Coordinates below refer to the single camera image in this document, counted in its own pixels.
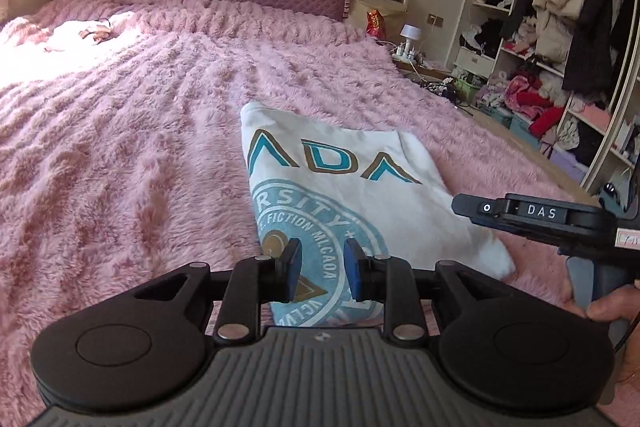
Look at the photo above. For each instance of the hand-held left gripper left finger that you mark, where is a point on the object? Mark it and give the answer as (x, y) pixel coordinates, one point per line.
(294, 271)

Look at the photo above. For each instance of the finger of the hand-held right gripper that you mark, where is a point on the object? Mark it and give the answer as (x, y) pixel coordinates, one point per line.
(480, 208)

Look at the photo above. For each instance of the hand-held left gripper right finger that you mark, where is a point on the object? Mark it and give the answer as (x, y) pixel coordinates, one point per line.
(353, 271)

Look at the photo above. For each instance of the white printed sweatshirt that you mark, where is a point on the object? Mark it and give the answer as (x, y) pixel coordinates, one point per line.
(350, 197)

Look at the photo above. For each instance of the pile of colourful clothes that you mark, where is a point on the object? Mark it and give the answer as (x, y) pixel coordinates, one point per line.
(525, 99)

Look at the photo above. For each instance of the person's right hand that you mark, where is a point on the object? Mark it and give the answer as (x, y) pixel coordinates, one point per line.
(617, 304)

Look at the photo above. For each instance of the green basket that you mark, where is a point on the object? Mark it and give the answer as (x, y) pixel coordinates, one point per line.
(465, 88)

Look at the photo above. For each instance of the white drawer box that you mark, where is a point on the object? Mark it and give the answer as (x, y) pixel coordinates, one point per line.
(475, 63)

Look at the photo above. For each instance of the white power strip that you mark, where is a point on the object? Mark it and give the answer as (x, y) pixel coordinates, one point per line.
(406, 54)

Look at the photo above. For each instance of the white table lamp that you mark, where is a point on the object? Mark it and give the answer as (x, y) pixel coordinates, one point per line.
(411, 34)

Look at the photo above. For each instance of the black hanging coat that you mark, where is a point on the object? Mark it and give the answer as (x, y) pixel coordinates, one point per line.
(592, 32)

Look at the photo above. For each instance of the red snack bag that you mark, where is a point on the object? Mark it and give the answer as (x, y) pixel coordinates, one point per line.
(376, 24)

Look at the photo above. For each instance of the pink fluffy blanket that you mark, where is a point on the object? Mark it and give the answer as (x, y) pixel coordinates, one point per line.
(125, 132)

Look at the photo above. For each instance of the beige bedside cabinet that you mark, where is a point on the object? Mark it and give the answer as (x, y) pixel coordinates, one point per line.
(385, 7)

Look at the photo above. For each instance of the small pink white garment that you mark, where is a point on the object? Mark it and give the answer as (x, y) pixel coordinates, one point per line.
(92, 32)

